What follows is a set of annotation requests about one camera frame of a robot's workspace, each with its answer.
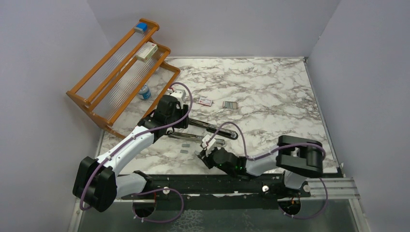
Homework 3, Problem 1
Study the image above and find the black stapler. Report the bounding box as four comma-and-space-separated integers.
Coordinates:
189, 118, 238, 140

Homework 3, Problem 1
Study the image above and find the red white staple box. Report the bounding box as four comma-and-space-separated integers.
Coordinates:
198, 97, 213, 106

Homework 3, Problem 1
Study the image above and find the silver staple strip tray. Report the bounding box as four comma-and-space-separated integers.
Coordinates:
222, 101, 238, 109

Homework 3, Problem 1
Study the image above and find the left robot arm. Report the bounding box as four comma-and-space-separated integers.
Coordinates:
73, 89, 189, 212

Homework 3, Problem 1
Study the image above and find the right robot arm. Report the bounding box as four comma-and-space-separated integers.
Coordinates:
194, 135, 326, 197

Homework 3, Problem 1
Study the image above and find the blue white jar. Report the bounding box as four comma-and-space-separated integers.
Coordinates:
138, 84, 151, 100

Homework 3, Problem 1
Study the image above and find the orange wooden shelf rack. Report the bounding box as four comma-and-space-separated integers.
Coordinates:
66, 18, 180, 139

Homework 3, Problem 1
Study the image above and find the white red box on shelf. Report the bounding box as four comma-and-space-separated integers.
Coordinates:
135, 42, 158, 62

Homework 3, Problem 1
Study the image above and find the blue grey eraser block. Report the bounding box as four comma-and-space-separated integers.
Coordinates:
133, 22, 148, 34

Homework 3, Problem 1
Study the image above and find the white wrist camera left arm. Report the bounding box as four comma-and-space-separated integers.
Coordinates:
167, 89, 187, 102

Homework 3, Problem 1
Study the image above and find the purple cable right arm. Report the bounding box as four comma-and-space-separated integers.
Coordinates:
208, 121, 329, 221

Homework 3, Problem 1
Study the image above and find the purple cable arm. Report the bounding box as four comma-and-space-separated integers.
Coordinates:
208, 121, 329, 221
79, 82, 193, 224

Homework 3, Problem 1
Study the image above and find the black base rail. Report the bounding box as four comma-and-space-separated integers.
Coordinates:
115, 173, 359, 212

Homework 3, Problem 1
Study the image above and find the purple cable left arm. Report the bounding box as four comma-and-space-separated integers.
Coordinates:
79, 82, 193, 224

